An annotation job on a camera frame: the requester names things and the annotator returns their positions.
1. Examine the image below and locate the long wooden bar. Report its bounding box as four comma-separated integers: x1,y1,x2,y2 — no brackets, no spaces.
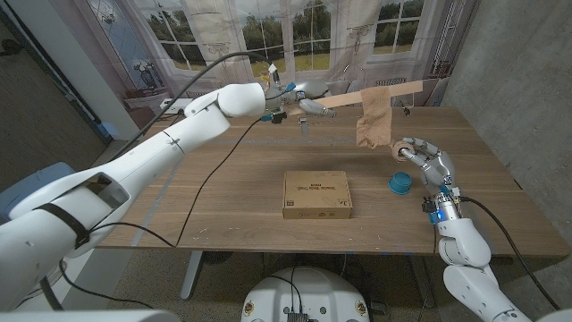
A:
288,80,425,116

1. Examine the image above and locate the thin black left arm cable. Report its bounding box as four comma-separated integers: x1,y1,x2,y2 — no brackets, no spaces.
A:
58,116,265,310

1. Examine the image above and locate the flat cardboard box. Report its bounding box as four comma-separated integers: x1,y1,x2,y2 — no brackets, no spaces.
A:
282,170,353,221

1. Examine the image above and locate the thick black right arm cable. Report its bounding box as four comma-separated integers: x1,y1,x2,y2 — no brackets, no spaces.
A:
459,196,560,310

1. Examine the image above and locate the white power strip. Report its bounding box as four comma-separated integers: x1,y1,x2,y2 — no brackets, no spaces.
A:
159,97,193,115

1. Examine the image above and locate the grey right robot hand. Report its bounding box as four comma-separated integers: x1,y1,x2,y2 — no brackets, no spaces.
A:
399,137,461,198

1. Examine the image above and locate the printed window backdrop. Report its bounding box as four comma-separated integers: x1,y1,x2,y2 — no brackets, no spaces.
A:
84,0,482,108

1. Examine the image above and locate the blue plastic lid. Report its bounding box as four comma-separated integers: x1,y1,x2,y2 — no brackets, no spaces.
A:
387,171,413,196

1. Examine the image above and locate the grey table leg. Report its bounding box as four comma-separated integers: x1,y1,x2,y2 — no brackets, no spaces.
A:
408,255,437,309
180,250,205,301

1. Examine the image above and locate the tan elastic arm wrap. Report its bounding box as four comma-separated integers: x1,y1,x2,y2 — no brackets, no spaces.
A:
356,85,416,163

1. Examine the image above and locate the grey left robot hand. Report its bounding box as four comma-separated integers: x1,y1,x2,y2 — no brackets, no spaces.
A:
267,80,337,120

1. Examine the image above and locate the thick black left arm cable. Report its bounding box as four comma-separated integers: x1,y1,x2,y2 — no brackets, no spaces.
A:
106,51,273,163

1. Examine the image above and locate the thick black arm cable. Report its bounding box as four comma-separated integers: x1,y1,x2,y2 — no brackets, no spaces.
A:
106,51,273,163
459,196,560,310

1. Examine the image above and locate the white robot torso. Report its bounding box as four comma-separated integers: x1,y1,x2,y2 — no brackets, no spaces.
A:
240,267,371,322

